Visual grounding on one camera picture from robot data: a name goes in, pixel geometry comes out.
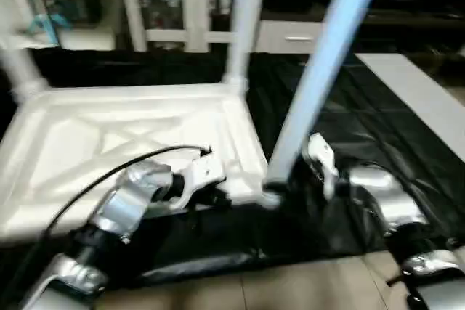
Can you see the white plastic table leg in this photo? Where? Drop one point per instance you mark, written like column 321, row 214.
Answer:
column 14, row 56
column 327, row 56
column 247, row 19

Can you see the white plastic table top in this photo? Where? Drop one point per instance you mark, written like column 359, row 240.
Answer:
column 73, row 136

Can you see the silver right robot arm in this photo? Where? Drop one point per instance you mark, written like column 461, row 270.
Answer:
column 385, row 201

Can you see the black work mat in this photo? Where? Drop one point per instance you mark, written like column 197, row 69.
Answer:
column 363, row 121

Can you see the black tripod leg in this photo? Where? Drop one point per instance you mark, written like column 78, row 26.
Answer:
column 398, row 281

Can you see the white drawer unit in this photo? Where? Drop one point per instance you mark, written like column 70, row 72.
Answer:
column 290, row 38

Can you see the white glass door cabinet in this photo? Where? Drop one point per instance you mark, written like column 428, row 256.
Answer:
column 174, row 5

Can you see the teal stand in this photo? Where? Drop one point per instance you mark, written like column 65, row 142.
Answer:
column 43, row 27

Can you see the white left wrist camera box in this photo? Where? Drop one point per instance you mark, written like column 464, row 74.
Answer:
column 200, row 176

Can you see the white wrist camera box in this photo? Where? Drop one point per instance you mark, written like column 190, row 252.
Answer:
column 320, row 157
column 200, row 176

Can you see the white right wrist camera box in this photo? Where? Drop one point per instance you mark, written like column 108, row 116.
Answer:
column 320, row 157

